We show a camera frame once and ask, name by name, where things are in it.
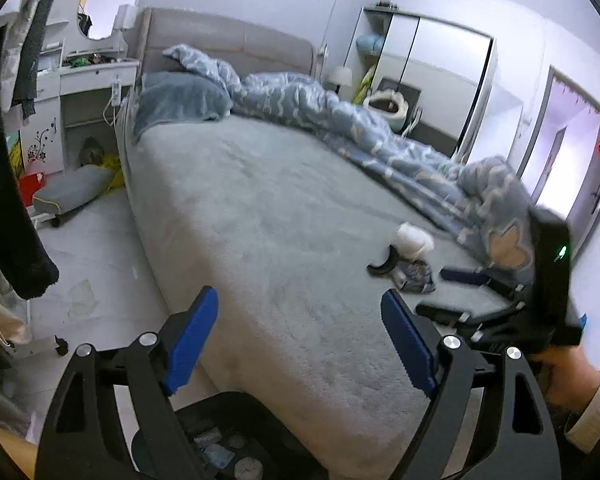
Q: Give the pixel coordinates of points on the blue cloud pattern blanket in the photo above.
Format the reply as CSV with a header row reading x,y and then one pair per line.
x,y
483,204

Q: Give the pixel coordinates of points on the white dressing table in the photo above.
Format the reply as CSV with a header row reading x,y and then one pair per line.
x,y
71,83

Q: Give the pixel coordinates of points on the black curved plastic piece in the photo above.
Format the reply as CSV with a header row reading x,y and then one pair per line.
x,y
385,268

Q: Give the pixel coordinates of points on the grey framed door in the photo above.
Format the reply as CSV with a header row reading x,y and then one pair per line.
x,y
561,167

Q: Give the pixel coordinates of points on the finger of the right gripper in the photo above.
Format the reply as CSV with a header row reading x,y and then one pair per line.
x,y
499,282
469,325

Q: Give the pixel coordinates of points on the cream plush pet bed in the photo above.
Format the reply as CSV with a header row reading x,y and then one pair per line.
x,y
391,105

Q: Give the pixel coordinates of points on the black printed snack wrapper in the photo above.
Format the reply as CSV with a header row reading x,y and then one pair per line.
x,y
414,277

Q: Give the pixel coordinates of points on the right hand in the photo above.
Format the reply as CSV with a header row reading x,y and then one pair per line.
x,y
570,380

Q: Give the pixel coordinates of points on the grey padded headboard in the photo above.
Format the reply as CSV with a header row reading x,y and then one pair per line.
x,y
249,48

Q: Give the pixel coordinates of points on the white bedside lamp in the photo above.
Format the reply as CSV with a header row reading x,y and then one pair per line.
x,y
340,77

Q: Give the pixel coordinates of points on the white power strip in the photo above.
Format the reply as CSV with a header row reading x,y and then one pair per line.
x,y
116,92

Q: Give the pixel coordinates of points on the black trash bin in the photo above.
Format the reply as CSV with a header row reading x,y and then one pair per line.
x,y
230,435

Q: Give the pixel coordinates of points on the red box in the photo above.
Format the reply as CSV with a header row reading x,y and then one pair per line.
x,y
29,184

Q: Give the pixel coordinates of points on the white grey wardrobe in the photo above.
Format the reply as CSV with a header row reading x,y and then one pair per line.
x,y
443,70

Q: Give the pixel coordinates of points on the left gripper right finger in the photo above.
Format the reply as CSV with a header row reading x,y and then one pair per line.
x,y
514,437

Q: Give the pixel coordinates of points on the dark blue-grey pillow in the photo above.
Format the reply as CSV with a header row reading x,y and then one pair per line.
x,y
178,98

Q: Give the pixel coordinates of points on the white knit right sleeve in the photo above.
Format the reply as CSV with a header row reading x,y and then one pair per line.
x,y
585,433

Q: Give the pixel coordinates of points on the grey cushioned stool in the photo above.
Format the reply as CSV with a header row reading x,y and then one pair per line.
x,y
71,191

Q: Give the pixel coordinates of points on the white tissue wad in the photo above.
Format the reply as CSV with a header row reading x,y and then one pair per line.
x,y
413,243

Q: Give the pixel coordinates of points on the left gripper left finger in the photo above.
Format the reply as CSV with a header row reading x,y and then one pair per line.
x,y
82,436

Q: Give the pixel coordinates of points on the grey-green bed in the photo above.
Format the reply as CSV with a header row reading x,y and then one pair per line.
x,y
284,229

